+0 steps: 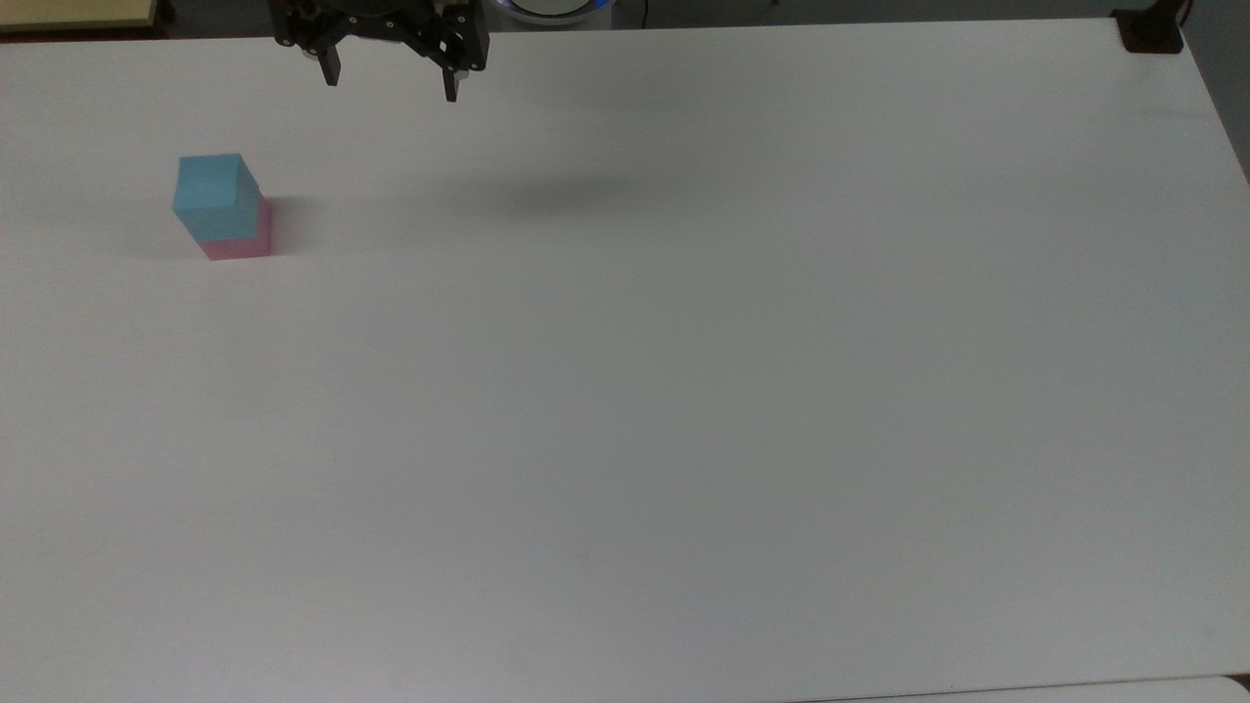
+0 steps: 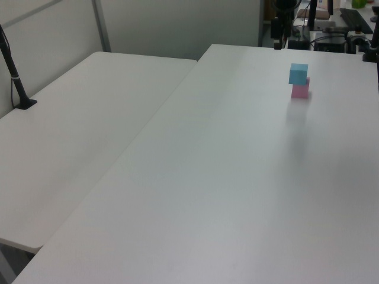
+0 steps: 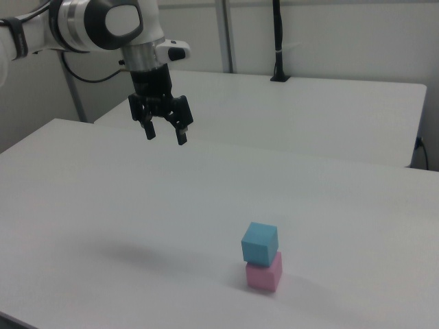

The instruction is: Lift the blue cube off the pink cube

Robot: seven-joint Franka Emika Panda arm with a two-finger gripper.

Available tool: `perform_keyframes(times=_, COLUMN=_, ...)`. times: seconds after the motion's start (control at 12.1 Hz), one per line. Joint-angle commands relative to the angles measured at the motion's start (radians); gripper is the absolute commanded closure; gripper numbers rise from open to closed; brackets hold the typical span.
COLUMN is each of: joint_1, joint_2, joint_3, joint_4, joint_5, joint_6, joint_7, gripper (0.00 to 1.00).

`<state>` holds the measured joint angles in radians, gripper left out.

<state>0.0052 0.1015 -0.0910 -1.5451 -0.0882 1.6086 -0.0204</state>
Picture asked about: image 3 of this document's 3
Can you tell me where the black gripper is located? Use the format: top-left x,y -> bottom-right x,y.
128,65 -> 194,146

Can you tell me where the blue cube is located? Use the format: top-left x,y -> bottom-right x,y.
241,221 -> 278,268

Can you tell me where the pink cube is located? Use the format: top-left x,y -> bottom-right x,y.
245,251 -> 284,293

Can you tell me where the white side table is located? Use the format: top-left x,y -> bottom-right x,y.
93,69 -> 428,169

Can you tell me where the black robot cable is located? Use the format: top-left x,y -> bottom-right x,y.
60,50 -> 132,84

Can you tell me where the grey wall frame post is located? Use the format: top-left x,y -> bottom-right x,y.
214,0 -> 238,73

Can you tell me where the black camera pole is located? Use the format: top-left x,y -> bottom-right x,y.
272,0 -> 287,79

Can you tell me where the black velcro strap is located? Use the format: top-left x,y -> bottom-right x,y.
0,17 -> 29,61

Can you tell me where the black wall cable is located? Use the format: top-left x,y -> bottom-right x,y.
415,136 -> 430,171

